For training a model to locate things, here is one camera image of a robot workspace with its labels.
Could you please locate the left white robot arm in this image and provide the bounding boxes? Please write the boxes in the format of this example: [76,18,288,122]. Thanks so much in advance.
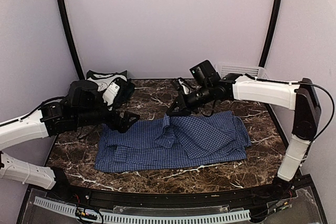
[1,102,140,201]

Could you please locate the black curved front rail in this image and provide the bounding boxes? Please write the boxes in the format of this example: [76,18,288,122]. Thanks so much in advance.
[25,175,320,212]

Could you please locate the blue checkered shirt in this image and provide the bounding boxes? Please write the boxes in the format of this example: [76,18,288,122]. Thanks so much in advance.
[94,111,251,173]

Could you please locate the white and green raglan shirt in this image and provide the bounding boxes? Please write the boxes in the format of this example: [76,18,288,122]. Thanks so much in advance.
[86,70,128,92]

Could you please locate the black frame post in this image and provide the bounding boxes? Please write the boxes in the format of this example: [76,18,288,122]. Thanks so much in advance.
[258,0,281,68]
[57,0,85,80]

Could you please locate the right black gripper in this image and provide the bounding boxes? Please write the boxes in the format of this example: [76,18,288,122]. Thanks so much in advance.
[166,83,214,115]

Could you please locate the dark green plaid garment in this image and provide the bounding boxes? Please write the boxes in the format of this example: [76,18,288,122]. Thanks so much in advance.
[112,78,135,109]

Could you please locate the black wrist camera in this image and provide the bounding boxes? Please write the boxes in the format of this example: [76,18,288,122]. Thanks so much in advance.
[173,60,221,95]
[67,80,127,112]

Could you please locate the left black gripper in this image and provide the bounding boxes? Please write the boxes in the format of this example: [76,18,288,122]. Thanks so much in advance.
[74,97,140,133]

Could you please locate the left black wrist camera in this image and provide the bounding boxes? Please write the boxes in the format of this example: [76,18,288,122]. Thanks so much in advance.
[67,80,127,112]

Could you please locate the white slotted cable duct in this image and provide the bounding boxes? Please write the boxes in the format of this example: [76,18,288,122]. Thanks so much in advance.
[34,197,250,223]

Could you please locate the right black frame post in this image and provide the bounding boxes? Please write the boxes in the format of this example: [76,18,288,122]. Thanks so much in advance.
[258,0,281,68]

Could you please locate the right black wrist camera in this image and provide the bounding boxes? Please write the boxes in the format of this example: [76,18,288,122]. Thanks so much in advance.
[173,60,221,95]

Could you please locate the left black frame post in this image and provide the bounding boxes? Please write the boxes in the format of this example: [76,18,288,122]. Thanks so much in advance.
[57,0,85,80]

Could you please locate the white plastic laundry basket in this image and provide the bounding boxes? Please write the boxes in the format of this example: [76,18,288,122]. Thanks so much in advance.
[215,62,269,79]

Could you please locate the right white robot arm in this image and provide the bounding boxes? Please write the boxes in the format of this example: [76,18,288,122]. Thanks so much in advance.
[166,73,321,200]

